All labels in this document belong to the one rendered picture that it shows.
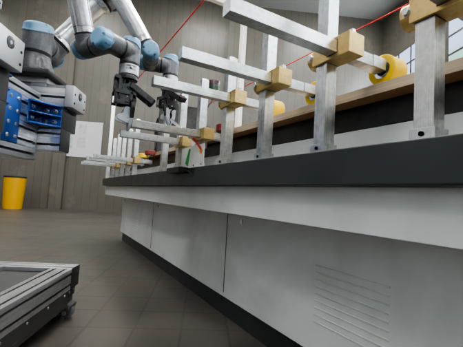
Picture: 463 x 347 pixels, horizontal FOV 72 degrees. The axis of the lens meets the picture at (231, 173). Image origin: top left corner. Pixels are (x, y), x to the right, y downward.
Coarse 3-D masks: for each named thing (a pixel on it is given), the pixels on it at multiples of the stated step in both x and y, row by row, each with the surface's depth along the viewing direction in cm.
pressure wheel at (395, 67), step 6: (384, 54) 84; (390, 60) 82; (396, 60) 81; (402, 60) 84; (390, 66) 82; (396, 66) 81; (402, 66) 82; (384, 72) 84; (390, 72) 82; (396, 72) 82; (402, 72) 82; (372, 78) 86; (378, 78) 85; (384, 78) 83; (390, 78) 82
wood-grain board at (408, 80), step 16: (448, 64) 69; (400, 80) 78; (448, 80) 72; (336, 96) 95; (352, 96) 90; (368, 96) 86; (384, 96) 85; (288, 112) 114; (304, 112) 107; (240, 128) 142; (256, 128) 133; (208, 144) 182
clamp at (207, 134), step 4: (204, 128) 135; (208, 128) 136; (200, 132) 138; (204, 132) 135; (208, 132) 136; (212, 132) 137; (200, 136) 138; (204, 136) 135; (208, 136) 136; (212, 136) 137; (196, 140) 142; (200, 140) 141; (204, 140) 141; (208, 140) 140
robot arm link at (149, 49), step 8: (112, 0) 144; (120, 0) 142; (128, 0) 144; (120, 8) 143; (128, 8) 143; (128, 16) 143; (136, 16) 144; (128, 24) 144; (136, 24) 143; (136, 32) 143; (144, 32) 144; (144, 40) 144; (152, 40) 147; (144, 48) 142; (152, 48) 142; (144, 56) 146; (152, 56) 143; (152, 64) 151
